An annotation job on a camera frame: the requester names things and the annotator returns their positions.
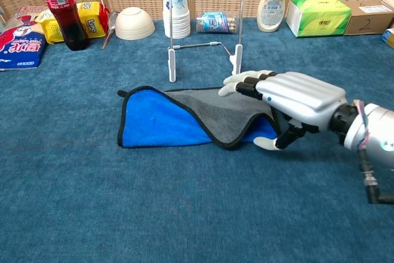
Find white metal rack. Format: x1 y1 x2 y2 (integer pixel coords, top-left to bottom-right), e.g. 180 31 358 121
167 0 244 83

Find clear biscuit tube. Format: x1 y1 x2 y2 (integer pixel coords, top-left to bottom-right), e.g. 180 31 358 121
196 11 240 34

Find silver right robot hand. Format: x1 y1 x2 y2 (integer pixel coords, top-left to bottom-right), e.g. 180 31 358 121
217 70 348 152

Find metal spoon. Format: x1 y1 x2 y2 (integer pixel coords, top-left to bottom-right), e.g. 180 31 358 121
101 10 120 50

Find brown cardboard box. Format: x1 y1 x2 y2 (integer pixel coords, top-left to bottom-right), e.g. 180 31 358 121
344 0 394 36

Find blue carpet table cover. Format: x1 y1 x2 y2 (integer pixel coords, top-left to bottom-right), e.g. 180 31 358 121
0 18 394 263

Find grey and blue cloth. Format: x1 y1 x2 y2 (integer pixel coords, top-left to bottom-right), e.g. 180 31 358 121
116 85 283 151

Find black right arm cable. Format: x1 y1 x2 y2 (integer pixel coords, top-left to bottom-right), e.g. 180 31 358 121
359 147 394 205

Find cream bottle blue cap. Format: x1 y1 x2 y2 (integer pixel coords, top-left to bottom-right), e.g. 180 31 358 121
257 0 292 33

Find red white blue food bag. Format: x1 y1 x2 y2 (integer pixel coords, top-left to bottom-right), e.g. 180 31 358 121
0 6 49 72

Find cola bottle red label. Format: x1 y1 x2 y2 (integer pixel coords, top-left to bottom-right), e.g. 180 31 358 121
37 0 90 52

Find stack of paper cups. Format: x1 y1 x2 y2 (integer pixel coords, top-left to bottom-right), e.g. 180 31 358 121
162 0 191 39

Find yellow Lipo biscuit pack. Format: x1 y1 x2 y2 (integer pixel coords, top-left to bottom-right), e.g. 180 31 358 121
34 1 111 45

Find cream bowl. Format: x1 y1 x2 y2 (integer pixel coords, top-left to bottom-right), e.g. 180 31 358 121
115 6 156 41

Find green tissue box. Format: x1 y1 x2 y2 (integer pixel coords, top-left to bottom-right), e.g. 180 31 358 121
286 0 352 38

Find orange carton box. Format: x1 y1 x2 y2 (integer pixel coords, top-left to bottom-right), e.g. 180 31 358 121
380 28 394 49

